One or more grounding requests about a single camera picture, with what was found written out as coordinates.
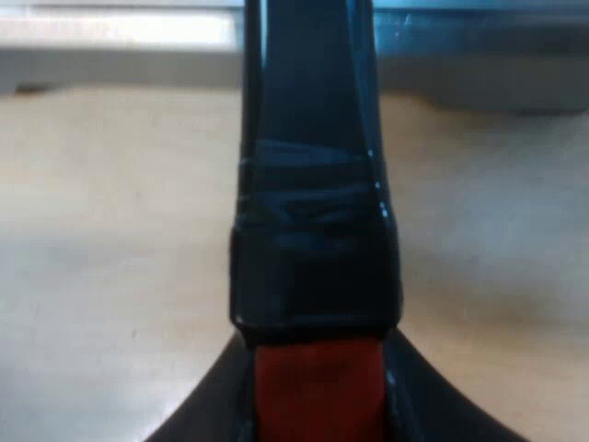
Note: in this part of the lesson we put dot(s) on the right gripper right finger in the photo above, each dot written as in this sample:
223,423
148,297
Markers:
428,400

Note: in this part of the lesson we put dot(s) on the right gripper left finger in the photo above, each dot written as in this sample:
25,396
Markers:
216,396

